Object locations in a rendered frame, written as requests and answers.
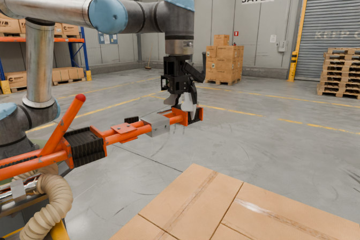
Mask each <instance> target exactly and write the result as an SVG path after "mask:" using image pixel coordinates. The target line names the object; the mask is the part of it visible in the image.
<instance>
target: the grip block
mask: <svg viewBox="0 0 360 240"><path fill-rule="evenodd" d="M59 144H61V146H62V150H65V151H66V153H67V159H66V160H65V162H66V163H67V165H68V166H69V168H70V169H73V168H74V167H75V168H78V167H80V166H83V165H85V164H88V163H91V162H94V161H96V160H99V159H102V158H105V157H106V156H107V147H106V138H105V134H103V133H102V132H101V131H100V130H98V129H97V128H96V127H94V126H93V125H90V129H89V126H88V127H84V128H81V129H76V130H72V131H68V132H66V133H65V134H64V136H63V138H62V139H61V141H60V142H59ZM73 163H74V164H73Z"/></svg>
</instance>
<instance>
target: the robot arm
mask: <svg viewBox="0 0 360 240"><path fill-rule="evenodd" d="M194 12H195V10H194V0H164V1H162V2H151V3H143V2H137V1H131V0H0V13H1V14H3V15H5V16H7V17H9V18H13V19H25V25H26V77H27V94H25V95H24V96H23V98H22V103H21V104H18V105H16V104H15V103H13V102H9V103H2V104H0V160H3V159H7V158H10V157H13V156H17V155H20V154H24V153H28V152H31V151H34V150H35V146H34V144H33V143H32V142H31V141H30V140H29V139H28V138H27V136H26V132H25V131H27V130H30V129H33V128H35V127H38V126H40V125H43V124H46V123H49V122H52V121H53V120H55V119H57V118H59V116H60V113H61V108H60V105H59V103H57V102H58V101H57V100H56V99H55V98H54V97H53V96H52V95H51V81H52V70H53V50H54V30H55V22H58V23H64V24H69V25H75V26H81V27H87V28H92V29H96V30H97V31H99V32H100V33H103V34H107V35H116V34H133V33H135V34H136V33H137V34H144V33H165V53H166V54H169V55H168V56H165V57H163V71H164V75H161V91H165V90H167V91H168V92H169V93H170V95H169V97H168V98H166V99H165V100H164V102H163V103H164V104H167V105H171V106H174V105H177V104H178V103H179V101H178V100H179V98H180V97H181V94H184V102H183V103H182V104H181V109H182V110H183V111H190V116H191V120H193V119H194V116H195V113H196V106H197V89H196V87H195V84H194V82H196V83H203V82H204V79H205V76H203V74H202V73H200V72H199V71H197V70H196V69H195V68H194V67H192V66H191V65H190V64H189V63H188V62H185V60H190V59H191V55H189V54H193V53H194ZM163 79H165V80H166V85H164V87H162V80H163ZM184 92H186V93H184ZM187 92H188V93H187Z"/></svg>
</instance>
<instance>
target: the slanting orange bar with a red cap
mask: <svg viewBox="0 0 360 240"><path fill-rule="evenodd" d="M85 101H86V97H85V96H84V95H83V94H77V95H76V96H75V98H74V100H73V101H72V103H71V104H70V106H69V108H68V109H67V111H66V113H65V114H64V116H63V117H62V119H61V121H60V122H59V124H58V125H57V127H56V128H55V130H54V132H53V133H52V135H51V136H50V138H49V140H48V141H47V143H46V144H45V146H44V148H43V149H42V151H41V152H40V154H39V156H40V157H42V156H45V155H49V154H52V153H53V152H54V150H55V149H56V147H57V145H58V144H59V142H60V141H61V139H62V138H63V136H64V134H65V133H66V131H67V129H68V128H69V126H70V124H71V123H72V121H73V120H74V118H75V116H76V115H77V113H78V111H79V110H80V108H81V106H82V105H83V104H84V102H85Z"/></svg>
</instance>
